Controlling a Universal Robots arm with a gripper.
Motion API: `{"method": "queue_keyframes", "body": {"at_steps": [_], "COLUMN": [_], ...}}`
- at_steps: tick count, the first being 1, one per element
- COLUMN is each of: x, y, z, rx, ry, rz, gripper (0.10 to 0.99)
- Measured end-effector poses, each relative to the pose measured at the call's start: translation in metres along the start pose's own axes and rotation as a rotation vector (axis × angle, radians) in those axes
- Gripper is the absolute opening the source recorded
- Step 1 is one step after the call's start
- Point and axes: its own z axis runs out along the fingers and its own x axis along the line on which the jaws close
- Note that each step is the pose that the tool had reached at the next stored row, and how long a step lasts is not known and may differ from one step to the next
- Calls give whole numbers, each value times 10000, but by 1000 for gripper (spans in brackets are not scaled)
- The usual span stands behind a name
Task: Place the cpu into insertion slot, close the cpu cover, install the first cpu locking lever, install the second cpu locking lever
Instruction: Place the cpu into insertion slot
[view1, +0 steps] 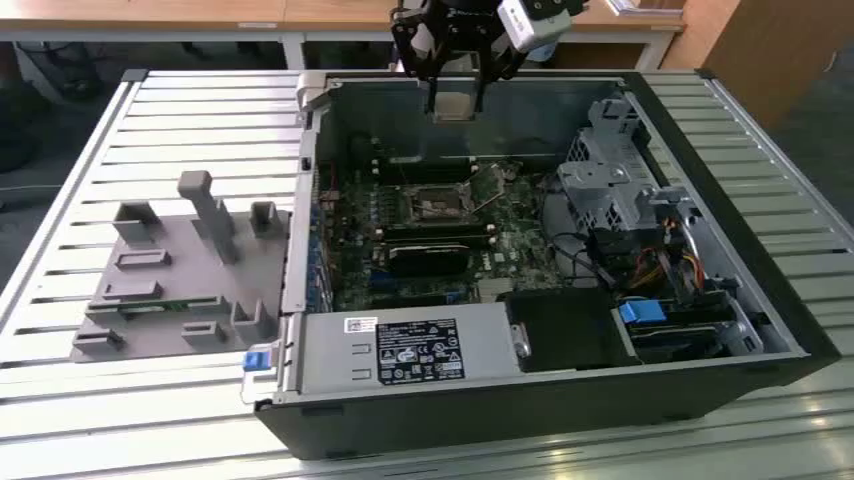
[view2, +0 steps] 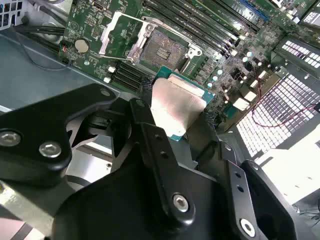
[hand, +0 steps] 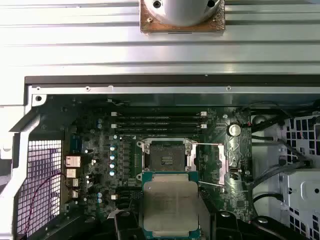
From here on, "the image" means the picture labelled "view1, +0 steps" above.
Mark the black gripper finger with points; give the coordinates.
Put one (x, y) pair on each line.
(500, 55)
(414, 45)

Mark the small silver CPU plate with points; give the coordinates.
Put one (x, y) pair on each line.
(455, 107)

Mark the CPU socket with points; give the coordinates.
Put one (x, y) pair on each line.
(442, 205)

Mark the stack of papers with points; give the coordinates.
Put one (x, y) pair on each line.
(634, 6)

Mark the white desk label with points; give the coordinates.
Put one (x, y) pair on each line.
(256, 24)

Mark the silver metal drive cage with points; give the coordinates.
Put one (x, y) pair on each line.
(594, 200)

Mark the black installed RAM stick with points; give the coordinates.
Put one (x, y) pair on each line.
(434, 229)

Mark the green motherboard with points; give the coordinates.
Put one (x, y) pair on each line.
(514, 250)

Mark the wooden cabinet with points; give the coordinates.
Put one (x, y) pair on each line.
(767, 50)

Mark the wooden desk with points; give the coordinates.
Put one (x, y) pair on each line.
(134, 12)

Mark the black graphics card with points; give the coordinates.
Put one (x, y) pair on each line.
(427, 262)

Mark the silver chipset heatsink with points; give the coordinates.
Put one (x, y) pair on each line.
(495, 291)

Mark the blue disk carrier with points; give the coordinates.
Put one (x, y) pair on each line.
(641, 314)

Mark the black plastic shroud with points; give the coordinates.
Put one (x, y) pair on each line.
(567, 330)

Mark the grey parts rack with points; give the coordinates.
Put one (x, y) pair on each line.
(194, 280)

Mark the black disk drive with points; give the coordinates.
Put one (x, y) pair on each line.
(674, 340)

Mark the green RAM stick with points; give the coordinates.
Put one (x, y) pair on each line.
(174, 306)

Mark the silver power supply unit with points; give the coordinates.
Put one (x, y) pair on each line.
(334, 360)

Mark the blue case latch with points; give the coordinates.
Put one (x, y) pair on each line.
(255, 362)

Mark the black open PC case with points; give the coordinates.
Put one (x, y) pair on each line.
(467, 425)

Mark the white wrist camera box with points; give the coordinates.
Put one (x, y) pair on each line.
(534, 25)

